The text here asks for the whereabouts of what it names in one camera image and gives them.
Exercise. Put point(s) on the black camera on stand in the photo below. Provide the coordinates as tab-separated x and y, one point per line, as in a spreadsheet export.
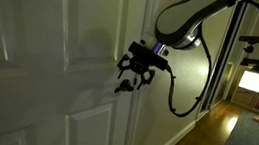
256	39

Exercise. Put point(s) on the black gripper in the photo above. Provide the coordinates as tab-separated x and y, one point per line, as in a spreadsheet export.
139	66

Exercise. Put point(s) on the white door frame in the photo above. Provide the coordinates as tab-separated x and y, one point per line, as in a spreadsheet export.
135	123

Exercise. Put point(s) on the white panelled door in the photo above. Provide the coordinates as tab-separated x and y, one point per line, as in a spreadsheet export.
40	37

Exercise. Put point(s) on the bright white lit panel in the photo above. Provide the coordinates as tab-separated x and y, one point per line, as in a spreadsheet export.
252	81

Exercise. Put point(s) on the white baseboard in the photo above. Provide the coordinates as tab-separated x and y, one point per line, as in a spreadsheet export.
167	144

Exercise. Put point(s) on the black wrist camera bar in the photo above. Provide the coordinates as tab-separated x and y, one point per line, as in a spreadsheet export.
148	56

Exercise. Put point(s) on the sliding closet door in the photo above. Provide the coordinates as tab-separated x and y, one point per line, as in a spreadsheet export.
227	61

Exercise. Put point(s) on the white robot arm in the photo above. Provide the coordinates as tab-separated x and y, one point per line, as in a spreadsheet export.
176	21

